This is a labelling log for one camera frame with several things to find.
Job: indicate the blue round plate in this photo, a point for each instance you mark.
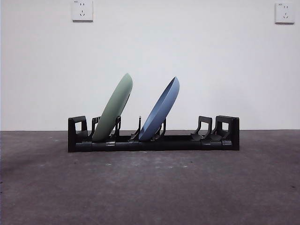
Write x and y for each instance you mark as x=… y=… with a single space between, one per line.
x=159 y=110

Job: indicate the green round plate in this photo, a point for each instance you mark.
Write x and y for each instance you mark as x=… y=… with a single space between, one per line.
x=112 y=107

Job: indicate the black plastic plate rack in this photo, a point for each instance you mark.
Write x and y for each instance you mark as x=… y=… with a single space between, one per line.
x=175 y=146

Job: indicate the white wall socket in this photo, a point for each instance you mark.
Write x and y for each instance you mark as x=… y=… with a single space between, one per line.
x=82 y=10
x=284 y=12

